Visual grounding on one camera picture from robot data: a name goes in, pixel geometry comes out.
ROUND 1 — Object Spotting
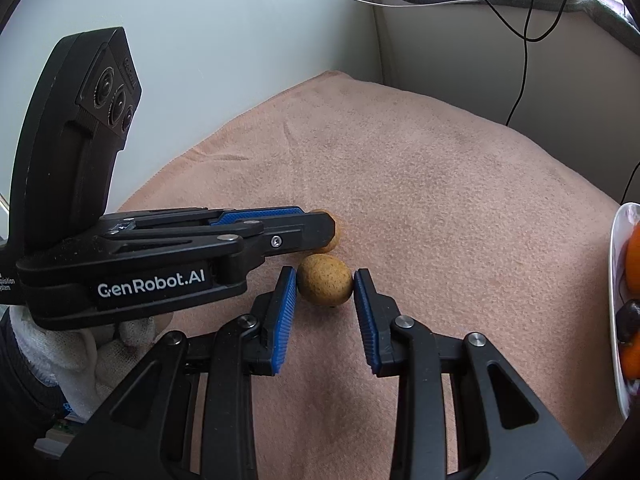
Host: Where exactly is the black hanging cable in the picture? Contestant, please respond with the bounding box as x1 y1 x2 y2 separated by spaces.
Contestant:
505 0 537 128

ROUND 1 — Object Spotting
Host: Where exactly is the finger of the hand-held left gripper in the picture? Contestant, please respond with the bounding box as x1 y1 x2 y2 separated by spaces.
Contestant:
209 205 307 227
239 211 337 262

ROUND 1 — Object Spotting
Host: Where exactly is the white floral plate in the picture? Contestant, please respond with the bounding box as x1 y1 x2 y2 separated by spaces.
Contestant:
607 202 640 421

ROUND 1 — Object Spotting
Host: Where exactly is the dark cherry with stem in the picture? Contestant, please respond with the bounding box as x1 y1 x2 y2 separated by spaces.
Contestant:
616 299 640 343

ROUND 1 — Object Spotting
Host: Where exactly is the black device cable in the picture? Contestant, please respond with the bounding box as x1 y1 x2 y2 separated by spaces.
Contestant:
621 160 640 207

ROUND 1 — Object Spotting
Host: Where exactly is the person's left hand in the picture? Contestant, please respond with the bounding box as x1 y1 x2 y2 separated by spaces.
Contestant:
10 305 173 423

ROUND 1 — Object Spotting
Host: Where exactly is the black looping cable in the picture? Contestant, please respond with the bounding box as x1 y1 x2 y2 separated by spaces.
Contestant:
435 0 578 43

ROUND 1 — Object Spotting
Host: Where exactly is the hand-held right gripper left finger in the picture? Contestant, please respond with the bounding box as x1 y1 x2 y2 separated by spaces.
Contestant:
57 266 300 480

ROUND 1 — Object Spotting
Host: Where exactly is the brown longan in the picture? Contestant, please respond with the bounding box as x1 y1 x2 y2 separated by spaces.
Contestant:
310 208 342 254
297 254 353 307

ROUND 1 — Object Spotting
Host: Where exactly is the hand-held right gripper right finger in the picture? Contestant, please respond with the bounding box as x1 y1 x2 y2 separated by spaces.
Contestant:
352 268 588 480

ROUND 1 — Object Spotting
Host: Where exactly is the pink blanket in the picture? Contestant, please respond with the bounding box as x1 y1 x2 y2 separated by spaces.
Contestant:
117 71 626 480

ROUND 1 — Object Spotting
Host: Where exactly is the large orange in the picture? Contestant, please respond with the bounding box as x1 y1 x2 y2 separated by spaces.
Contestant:
624 224 640 297

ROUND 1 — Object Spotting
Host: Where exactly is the orange mandarin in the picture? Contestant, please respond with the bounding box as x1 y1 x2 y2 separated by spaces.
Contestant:
619 332 640 380

